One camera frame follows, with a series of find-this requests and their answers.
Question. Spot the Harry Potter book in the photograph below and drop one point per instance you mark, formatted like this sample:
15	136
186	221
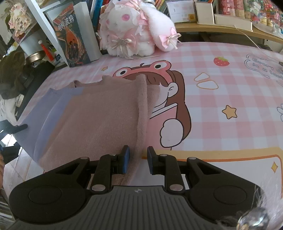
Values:
69	36

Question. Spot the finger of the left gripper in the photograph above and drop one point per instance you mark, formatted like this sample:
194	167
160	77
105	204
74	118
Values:
10	129

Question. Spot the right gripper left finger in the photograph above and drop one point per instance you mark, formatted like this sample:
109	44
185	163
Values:
107	166

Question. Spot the wooden shelf board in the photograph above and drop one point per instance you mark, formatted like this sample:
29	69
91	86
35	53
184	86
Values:
185	27

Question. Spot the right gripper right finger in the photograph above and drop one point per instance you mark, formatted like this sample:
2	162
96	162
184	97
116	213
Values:
167	166

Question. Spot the white storage box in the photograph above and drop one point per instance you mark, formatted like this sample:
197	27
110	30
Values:
205	14

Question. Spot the white bookshelf frame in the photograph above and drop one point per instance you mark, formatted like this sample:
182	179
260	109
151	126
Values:
45	16

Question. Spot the white desk calendar card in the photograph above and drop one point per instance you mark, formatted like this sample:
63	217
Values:
181	11

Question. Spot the purple and mauve sweater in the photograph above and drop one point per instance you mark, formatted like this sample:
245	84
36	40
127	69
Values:
90	120

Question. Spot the pink cartoon table mat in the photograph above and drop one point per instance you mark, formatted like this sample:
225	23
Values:
234	97

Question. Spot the pink white plush bunny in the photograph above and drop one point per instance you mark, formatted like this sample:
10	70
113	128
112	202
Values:
135	28

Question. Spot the olive green cloth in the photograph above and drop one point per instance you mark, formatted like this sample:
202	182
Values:
12	67

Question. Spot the red tassel ornament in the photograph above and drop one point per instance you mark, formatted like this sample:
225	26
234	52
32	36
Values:
47	52

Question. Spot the metal bowl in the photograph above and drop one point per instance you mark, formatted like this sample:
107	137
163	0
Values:
35	58

